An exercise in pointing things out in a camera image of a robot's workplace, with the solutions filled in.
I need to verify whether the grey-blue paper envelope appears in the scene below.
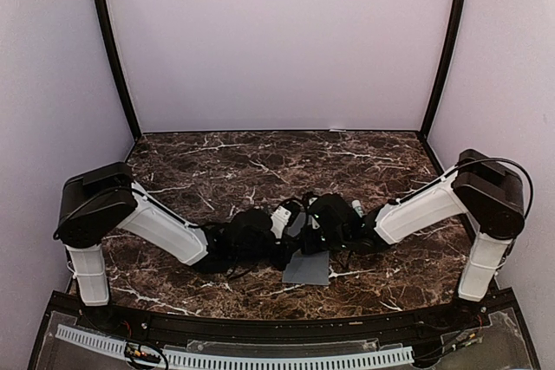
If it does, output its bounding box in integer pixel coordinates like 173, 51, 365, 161
282, 250, 330, 286

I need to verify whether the green white glue stick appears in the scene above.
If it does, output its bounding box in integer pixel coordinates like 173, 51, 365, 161
351, 200, 364, 217

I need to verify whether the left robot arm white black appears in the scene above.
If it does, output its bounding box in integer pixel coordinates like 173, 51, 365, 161
53, 162, 294, 332

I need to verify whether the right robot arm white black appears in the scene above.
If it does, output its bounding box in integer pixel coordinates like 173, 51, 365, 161
300, 149, 534, 330

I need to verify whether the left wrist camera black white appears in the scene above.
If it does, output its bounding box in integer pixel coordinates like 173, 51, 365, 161
271, 198, 303, 240

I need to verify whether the black front table rail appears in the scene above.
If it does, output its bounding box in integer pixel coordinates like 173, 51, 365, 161
47, 289, 517, 345

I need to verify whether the grey slotted cable duct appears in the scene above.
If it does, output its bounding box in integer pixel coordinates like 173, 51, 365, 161
55, 324, 414, 369

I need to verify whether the small circuit board with wires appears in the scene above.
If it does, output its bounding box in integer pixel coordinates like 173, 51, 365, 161
123, 342, 163, 365

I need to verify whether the black right corner frame post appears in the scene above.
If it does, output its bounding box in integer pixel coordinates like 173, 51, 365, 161
419, 0, 465, 141

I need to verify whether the black corner frame post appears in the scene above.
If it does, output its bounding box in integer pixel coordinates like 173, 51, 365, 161
94, 0, 142, 141
419, 0, 465, 141

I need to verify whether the black left corner frame post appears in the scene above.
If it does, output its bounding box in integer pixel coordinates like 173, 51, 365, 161
94, 0, 142, 141

